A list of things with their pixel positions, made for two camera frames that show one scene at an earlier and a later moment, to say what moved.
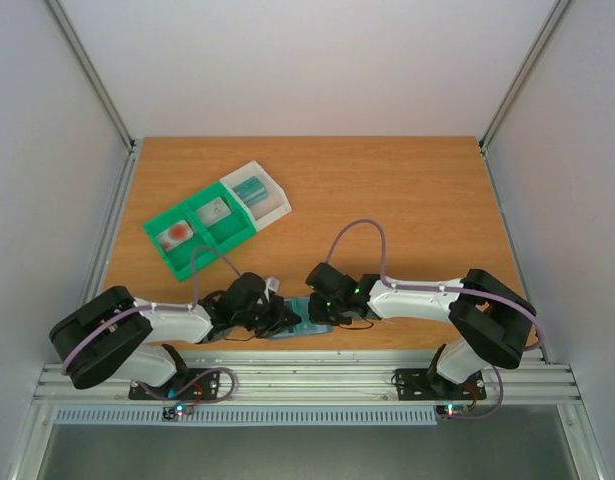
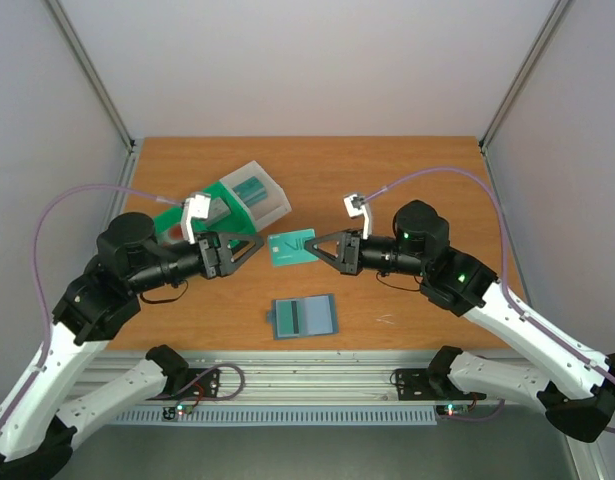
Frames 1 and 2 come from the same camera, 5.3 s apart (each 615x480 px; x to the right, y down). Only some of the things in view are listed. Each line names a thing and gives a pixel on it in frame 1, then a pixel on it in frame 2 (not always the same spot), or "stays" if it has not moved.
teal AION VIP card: (300, 305) to (288, 248)
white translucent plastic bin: (261, 199) stays
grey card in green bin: (213, 212) stays
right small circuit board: (452, 409) stays
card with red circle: (174, 235) stays
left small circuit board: (178, 410) stays
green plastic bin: (210, 220) stays
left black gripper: (278, 323) to (212, 252)
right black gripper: (316, 308) to (350, 252)
